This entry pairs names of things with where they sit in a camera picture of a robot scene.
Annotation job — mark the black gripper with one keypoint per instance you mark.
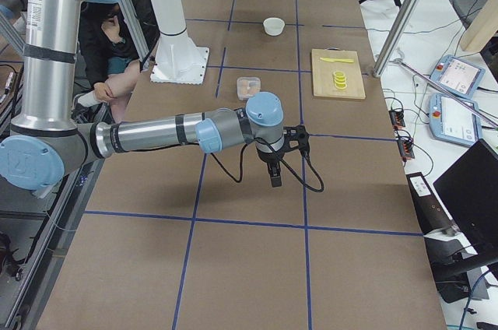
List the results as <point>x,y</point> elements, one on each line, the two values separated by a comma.
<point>268,157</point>

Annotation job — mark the clear plastic egg carton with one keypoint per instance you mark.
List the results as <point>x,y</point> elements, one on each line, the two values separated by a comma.
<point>247,87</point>

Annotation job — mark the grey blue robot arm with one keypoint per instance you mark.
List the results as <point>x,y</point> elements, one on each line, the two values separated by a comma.
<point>48,139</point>

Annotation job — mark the black box white label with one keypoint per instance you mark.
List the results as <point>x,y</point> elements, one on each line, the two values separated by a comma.
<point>430,213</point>

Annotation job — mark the white ceramic bowl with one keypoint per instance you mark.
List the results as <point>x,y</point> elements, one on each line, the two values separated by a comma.
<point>273,26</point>

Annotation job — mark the bamboo cutting board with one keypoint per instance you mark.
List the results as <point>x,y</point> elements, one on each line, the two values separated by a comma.
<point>323,79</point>

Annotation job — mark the yellow plastic knife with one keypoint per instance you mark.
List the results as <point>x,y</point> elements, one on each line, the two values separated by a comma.
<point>342,60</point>

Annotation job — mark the orange terminal board near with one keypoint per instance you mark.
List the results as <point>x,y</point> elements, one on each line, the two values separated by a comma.
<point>405,147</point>

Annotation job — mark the orange terminal board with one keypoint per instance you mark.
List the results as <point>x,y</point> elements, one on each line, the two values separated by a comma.
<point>397,118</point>
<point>405,147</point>

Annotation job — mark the orange terminal board far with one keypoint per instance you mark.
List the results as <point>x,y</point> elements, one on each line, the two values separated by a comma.
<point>397,118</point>

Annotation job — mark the blue teach pendant near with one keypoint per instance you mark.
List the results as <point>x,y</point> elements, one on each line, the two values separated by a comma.
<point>451,122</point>

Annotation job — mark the blue teach pendant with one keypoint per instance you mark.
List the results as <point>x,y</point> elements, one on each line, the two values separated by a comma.
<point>451,122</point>
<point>457,76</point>

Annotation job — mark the blue teach pendant far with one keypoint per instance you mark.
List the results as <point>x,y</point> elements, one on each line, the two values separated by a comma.
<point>457,76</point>

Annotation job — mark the black monitor with stand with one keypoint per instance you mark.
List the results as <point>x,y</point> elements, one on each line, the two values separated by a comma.
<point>468,190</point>

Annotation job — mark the wooden beam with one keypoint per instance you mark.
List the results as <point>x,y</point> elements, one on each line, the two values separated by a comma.
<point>482,28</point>

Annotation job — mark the person in black jacket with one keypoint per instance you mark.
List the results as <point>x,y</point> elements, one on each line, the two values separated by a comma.
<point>112,62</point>

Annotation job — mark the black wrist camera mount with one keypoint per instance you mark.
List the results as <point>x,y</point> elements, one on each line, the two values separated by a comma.
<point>296,138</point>

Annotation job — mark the aluminium frame post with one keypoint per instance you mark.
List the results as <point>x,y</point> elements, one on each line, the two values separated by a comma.
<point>394,36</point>

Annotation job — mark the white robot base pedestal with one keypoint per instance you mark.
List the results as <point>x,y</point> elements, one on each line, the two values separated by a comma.
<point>177,59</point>

